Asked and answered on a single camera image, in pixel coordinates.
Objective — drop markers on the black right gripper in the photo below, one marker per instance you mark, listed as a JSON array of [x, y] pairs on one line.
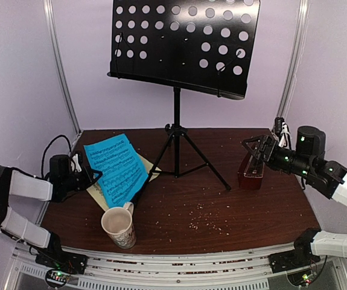
[[265, 147]]

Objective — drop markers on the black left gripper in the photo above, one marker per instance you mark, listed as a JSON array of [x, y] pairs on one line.
[[87, 171]]

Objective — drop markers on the yellow sheet music page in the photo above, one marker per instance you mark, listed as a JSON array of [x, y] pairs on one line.
[[97, 194]]

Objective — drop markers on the blue sheet music page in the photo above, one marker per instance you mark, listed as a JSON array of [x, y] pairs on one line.
[[123, 171]]

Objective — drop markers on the red wooden metronome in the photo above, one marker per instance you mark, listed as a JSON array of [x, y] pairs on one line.
[[250, 173]]

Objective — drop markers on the black music stand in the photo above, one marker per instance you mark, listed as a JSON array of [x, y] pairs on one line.
[[203, 46]]

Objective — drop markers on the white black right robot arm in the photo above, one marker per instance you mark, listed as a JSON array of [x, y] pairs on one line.
[[327, 177]]

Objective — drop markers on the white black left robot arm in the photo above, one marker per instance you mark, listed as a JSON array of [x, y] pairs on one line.
[[65, 175]]

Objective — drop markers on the white ceramic mug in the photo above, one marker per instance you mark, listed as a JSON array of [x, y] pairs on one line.
[[117, 222]]

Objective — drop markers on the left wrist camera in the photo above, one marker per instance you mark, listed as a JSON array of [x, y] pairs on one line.
[[77, 162]]

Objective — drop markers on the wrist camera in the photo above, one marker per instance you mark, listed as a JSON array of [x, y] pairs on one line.
[[281, 133], [77, 162]]

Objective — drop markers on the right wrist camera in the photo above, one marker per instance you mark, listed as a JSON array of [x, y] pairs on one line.
[[281, 133]]

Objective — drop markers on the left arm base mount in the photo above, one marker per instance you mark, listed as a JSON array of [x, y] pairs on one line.
[[60, 268]]

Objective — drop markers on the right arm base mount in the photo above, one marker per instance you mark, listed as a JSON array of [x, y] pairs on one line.
[[300, 265]]

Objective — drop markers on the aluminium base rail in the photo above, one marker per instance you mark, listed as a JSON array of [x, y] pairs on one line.
[[245, 269]]

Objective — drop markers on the right aluminium corner post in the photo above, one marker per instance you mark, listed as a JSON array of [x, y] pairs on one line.
[[295, 59]]

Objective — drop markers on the aluminium corner post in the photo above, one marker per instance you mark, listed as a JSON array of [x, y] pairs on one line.
[[295, 59], [50, 20]]

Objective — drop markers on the left aluminium corner post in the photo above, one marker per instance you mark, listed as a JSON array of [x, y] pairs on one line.
[[50, 20]]

